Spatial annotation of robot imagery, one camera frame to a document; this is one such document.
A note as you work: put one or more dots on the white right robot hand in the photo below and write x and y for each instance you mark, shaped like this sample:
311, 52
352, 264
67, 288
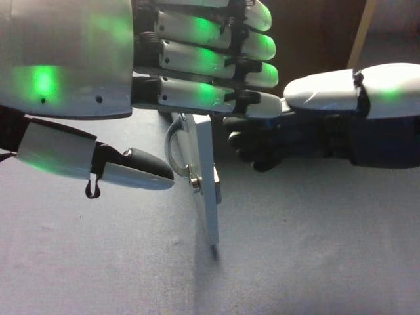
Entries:
328, 92

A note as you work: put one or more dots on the white cabinet door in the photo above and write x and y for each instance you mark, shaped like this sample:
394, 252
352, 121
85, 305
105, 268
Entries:
206, 157

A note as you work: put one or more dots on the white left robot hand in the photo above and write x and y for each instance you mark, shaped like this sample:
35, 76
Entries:
65, 49

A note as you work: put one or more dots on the grey table cloth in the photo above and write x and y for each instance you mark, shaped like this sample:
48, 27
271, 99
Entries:
295, 246

